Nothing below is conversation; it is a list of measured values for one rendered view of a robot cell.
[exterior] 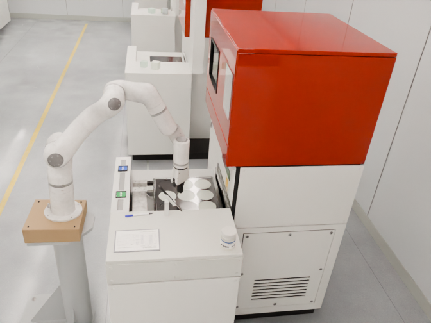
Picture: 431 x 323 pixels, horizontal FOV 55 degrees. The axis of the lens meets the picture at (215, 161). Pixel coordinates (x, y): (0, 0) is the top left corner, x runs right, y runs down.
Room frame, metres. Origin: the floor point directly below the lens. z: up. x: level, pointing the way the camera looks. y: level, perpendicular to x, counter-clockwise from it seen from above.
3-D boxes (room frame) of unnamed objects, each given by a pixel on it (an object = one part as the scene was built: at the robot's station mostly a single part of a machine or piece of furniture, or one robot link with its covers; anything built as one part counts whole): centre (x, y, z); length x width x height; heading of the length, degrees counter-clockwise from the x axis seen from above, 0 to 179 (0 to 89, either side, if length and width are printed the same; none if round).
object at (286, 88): (2.21, -0.34, 1.52); 0.81 x 0.75 x 0.59; 11
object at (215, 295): (1.82, 0.24, 0.41); 0.97 x 0.64 x 0.82; 11
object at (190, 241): (1.52, 0.17, 0.89); 0.62 x 0.35 x 0.14; 101
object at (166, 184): (1.92, 0.15, 0.90); 0.34 x 0.34 x 0.01; 11
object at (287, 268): (2.21, -0.37, 0.41); 0.82 x 0.71 x 0.82; 11
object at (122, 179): (1.91, 0.52, 0.89); 0.55 x 0.09 x 0.14; 11
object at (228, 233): (1.45, -0.09, 1.01); 0.07 x 0.07 x 0.10
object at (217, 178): (1.97, -0.05, 0.89); 0.44 x 0.02 x 0.10; 11
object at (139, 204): (1.85, 0.41, 0.87); 0.36 x 0.08 x 0.03; 11
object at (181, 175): (1.87, 0.18, 1.08); 0.10 x 0.07 x 0.11; 143
